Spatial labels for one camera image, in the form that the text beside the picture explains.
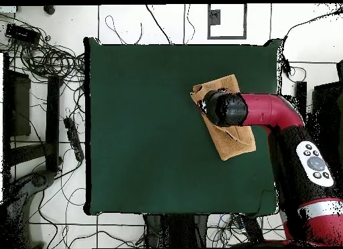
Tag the tan terry cloth towel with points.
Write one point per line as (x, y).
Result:
(233, 144)

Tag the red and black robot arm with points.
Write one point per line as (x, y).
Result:
(281, 139)

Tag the flat black box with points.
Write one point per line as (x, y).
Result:
(21, 33)

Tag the dark green table cloth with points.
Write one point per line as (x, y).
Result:
(134, 152)

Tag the black upright bar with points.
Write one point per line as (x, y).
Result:
(301, 96)

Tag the dark cabinet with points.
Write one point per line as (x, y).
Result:
(327, 107)

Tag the black metal stand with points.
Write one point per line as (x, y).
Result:
(182, 230)

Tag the long black power strip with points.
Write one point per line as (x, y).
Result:
(73, 138)

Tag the black T-shaped floor stand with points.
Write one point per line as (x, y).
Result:
(52, 112)

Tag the small round black object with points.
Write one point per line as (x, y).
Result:
(49, 10)

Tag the dark brown box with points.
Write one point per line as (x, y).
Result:
(21, 104)

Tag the grey chair base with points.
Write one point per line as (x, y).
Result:
(18, 206)

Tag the grey rectangular floor frame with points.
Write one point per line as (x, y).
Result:
(226, 37)

